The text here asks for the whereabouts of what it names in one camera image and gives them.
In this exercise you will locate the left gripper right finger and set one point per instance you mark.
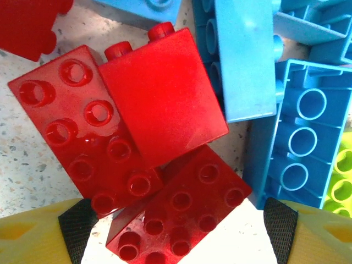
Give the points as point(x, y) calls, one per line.
point(316, 242)

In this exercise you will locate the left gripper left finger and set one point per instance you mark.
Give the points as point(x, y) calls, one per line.
point(33, 239)

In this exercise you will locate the green lego brick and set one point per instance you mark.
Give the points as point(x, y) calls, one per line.
point(336, 176)

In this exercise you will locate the blue lego brick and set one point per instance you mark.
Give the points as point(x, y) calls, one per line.
point(302, 123)
point(316, 24)
point(244, 60)
point(132, 8)

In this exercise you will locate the long red lego brick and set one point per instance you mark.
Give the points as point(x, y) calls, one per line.
point(68, 123)

